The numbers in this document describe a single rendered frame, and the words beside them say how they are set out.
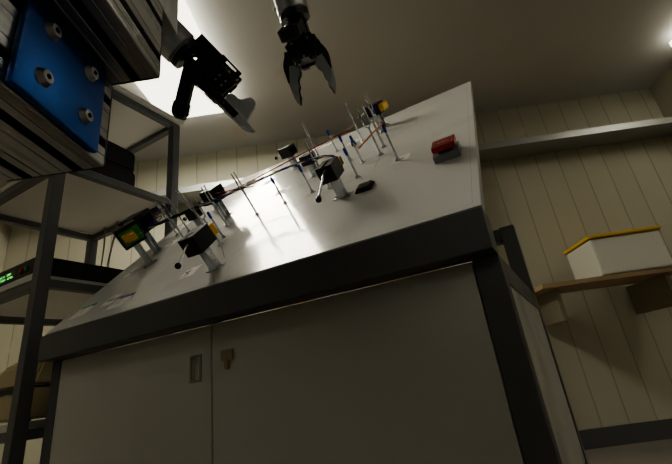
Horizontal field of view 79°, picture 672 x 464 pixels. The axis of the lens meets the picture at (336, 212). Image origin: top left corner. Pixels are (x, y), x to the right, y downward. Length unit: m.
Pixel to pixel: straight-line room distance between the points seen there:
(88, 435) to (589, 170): 4.10
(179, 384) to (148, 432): 0.12
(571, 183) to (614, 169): 0.42
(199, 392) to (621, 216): 3.87
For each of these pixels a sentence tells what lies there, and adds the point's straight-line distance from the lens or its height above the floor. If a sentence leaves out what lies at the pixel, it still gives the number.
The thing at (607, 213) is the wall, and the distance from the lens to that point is 4.27.
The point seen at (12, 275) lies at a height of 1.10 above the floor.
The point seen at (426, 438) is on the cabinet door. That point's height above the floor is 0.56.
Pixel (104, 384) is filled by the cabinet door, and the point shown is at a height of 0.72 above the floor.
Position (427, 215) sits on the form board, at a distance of 0.68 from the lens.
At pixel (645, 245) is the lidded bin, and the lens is 3.62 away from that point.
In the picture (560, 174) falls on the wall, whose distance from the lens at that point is 4.26.
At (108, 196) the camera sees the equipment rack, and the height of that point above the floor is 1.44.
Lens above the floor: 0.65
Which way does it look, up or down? 23 degrees up
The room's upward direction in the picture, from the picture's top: 8 degrees counter-clockwise
